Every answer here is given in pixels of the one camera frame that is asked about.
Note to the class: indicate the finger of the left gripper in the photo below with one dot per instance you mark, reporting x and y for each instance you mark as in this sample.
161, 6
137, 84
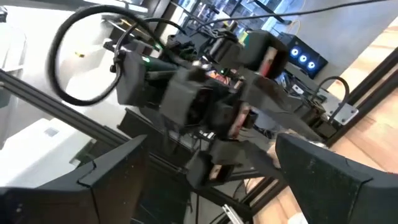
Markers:
242, 152
267, 99

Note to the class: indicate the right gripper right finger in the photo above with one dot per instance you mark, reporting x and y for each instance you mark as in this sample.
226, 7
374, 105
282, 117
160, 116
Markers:
342, 193

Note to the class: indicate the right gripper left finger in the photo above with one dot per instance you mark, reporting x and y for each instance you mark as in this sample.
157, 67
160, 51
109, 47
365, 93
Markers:
77, 199

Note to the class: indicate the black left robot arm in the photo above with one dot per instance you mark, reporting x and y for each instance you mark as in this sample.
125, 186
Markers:
140, 81

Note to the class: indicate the computer with blue fans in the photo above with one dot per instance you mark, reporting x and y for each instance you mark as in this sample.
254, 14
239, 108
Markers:
303, 57

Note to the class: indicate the white box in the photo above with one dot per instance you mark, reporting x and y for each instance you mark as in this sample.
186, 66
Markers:
31, 149

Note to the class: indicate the silver metal bracket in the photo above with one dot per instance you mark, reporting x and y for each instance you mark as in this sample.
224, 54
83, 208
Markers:
233, 214

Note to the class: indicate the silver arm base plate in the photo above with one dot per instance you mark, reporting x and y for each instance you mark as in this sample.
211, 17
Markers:
345, 115

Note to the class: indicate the black table frame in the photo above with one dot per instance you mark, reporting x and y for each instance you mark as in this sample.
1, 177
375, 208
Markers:
46, 104

